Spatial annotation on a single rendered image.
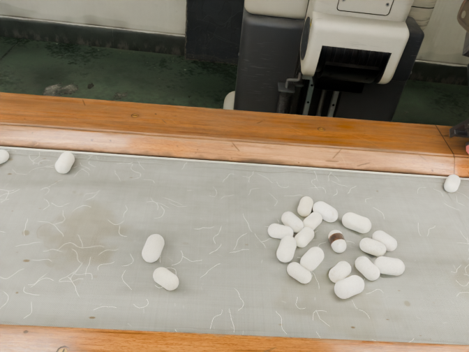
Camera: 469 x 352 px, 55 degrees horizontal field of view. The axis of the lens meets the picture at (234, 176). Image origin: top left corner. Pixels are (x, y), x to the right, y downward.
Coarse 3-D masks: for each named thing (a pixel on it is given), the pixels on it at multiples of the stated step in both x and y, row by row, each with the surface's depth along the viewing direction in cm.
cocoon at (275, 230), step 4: (272, 224) 57; (276, 224) 57; (268, 228) 57; (272, 228) 57; (276, 228) 57; (280, 228) 57; (284, 228) 57; (288, 228) 57; (268, 232) 57; (272, 232) 57; (276, 232) 56; (280, 232) 56; (284, 232) 56; (288, 232) 56; (292, 232) 57; (272, 236) 57; (276, 236) 57; (280, 236) 57; (284, 236) 56
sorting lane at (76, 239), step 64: (0, 192) 59; (64, 192) 61; (128, 192) 62; (192, 192) 63; (256, 192) 64; (320, 192) 65; (384, 192) 67; (448, 192) 68; (0, 256) 52; (64, 256) 52; (128, 256) 53; (192, 256) 54; (256, 256) 55; (448, 256) 58; (0, 320) 46; (64, 320) 46; (128, 320) 47; (192, 320) 48; (256, 320) 48; (320, 320) 49; (384, 320) 50; (448, 320) 50
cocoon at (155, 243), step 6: (156, 234) 54; (150, 240) 53; (156, 240) 53; (162, 240) 53; (144, 246) 52; (150, 246) 52; (156, 246) 52; (162, 246) 53; (144, 252) 52; (150, 252) 52; (156, 252) 52; (144, 258) 52; (150, 258) 52; (156, 258) 52
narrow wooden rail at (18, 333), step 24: (0, 336) 42; (24, 336) 42; (48, 336) 42; (72, 336) 42; (96, 336) 43; (120, 336) 43; (144, 336) 43; (168, 336) 43; (192, 336) 43; (216, 336) 44; (240, 336) 44; (264, 336) 44
